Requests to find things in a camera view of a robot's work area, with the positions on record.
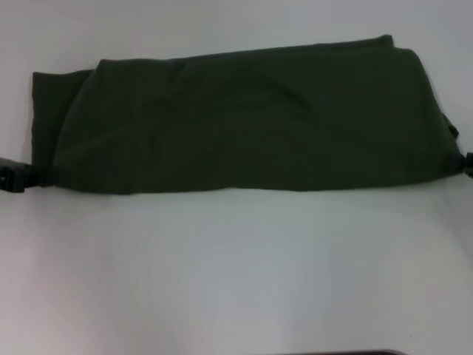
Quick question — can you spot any dark green FREE t-shirt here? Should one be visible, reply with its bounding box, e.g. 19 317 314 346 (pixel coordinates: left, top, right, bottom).
31 34 461 195

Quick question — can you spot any dark rounded panel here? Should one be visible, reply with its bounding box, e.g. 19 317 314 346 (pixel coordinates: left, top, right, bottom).
334 349 406 355

